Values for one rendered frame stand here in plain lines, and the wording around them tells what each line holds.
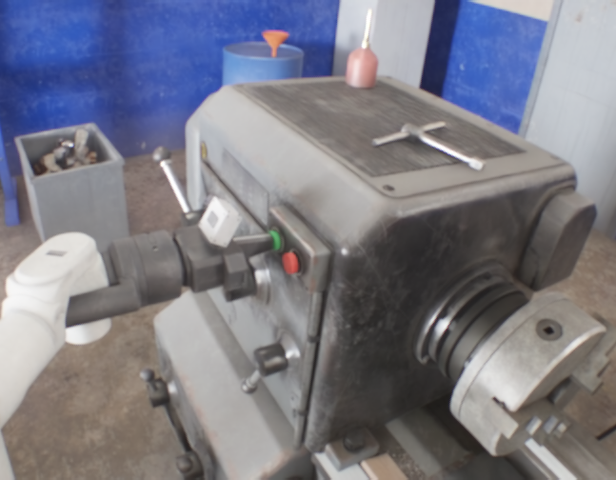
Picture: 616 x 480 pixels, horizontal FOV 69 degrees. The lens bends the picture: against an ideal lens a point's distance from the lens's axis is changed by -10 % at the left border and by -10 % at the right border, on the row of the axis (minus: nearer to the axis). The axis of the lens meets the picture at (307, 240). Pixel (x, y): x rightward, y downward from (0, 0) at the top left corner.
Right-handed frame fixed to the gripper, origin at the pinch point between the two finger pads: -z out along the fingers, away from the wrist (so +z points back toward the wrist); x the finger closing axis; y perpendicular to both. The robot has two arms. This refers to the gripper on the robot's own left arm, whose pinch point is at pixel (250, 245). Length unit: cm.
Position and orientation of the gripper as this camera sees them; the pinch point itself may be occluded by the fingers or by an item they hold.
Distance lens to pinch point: 66.2
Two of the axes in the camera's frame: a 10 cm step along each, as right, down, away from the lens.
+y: 0.9, -8.4, -5.4
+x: 5.0, 5.1, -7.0
